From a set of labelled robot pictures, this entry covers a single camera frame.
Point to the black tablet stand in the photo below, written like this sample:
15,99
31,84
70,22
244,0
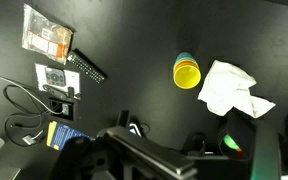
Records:
123,118

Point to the white crumpled cloth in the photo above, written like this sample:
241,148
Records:
229,88

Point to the clear plastic snack packet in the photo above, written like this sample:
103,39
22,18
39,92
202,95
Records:
45,35

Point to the black bowl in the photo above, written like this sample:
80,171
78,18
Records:
239,130

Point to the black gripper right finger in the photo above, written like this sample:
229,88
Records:
267,156

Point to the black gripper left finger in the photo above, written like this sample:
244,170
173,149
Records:
150,151

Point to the black table socket box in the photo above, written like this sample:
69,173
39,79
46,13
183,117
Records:
61,108

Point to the blue booklet with yellow edge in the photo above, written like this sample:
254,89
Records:
65,134

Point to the orange plastic cup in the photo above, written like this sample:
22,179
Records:
184,64

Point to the long black TV remote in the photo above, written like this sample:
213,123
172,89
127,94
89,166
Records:
86,66

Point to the black elongated device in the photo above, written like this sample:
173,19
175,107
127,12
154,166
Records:
57,91

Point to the yellow plastic cup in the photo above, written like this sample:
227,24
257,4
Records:
186,77

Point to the blue plastic cup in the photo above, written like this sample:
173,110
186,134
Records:
185,55

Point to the green toy fruit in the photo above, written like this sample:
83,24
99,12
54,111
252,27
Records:
230,142

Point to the white paper sheet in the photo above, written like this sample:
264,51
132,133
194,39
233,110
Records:
72,80

